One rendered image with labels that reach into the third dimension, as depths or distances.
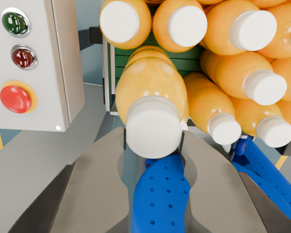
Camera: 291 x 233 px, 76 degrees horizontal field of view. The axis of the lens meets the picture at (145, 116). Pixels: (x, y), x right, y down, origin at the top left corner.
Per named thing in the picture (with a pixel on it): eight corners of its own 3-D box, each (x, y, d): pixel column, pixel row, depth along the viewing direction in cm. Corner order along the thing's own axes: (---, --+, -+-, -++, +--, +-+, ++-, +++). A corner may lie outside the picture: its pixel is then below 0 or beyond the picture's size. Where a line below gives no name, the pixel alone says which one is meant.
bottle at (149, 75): (120, 55, 30) (87, 99, 13) (162, 37, 28) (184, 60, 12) (137, 94, 33) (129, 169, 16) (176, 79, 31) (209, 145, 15)
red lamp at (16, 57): (17, 66, 22) (11, 69, 21) (12, 46, 21) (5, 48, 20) (36, 67, 22) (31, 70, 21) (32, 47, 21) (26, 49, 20)
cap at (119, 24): (122, -7, 20) (119, -9, 18) (145, 25, 21) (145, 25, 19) (96, 20, 21) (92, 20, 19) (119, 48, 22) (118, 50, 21)
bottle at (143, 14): (134, -9, 35) (122, -34, 19) (156, 24, 38) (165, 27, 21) (106, 18, 37) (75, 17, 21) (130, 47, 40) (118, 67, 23)
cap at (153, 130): (118, 109, 14) (114, 120, 12) (168, 90, 13) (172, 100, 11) (138, 149, 15) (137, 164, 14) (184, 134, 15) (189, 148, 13)
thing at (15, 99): (9, 109, 24) (3, 113, 23) (1, 82, 23) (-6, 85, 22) (37, 111, 24) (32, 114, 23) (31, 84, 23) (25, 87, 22)
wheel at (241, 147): (232, 156, 44) (240, 160, 43) (237, 140, 42) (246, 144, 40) (237, 147, 47) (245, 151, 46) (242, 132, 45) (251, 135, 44)
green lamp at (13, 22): (9, 33, 20) (2, 34, 19) (3, 10, 19) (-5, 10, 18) (29, 35, 20) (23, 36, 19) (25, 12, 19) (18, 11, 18)
